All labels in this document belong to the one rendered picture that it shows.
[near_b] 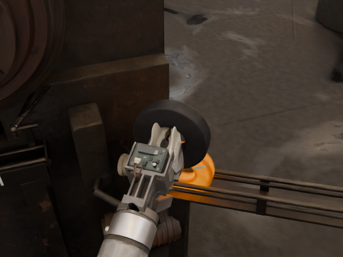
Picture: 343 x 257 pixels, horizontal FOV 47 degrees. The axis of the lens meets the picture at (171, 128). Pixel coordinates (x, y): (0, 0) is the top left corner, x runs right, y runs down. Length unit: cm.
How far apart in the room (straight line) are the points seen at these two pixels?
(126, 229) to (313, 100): 201
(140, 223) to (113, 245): 5
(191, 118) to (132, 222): 22
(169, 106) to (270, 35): 245
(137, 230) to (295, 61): 235
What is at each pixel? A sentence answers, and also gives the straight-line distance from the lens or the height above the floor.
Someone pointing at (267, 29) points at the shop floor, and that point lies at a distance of 321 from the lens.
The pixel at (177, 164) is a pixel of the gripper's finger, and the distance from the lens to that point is 71.
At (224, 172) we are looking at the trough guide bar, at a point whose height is 69.
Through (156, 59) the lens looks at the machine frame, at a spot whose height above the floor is 87.
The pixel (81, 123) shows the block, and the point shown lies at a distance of 99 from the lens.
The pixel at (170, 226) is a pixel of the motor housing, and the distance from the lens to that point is 112.
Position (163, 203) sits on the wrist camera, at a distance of 72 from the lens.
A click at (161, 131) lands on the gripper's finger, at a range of 75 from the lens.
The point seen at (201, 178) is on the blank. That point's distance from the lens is 97.
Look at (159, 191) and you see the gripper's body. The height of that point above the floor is 90.
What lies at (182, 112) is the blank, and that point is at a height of 98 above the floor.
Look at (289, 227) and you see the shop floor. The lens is 181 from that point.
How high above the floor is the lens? 143
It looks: 41 degrees down
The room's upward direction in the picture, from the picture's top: straight up
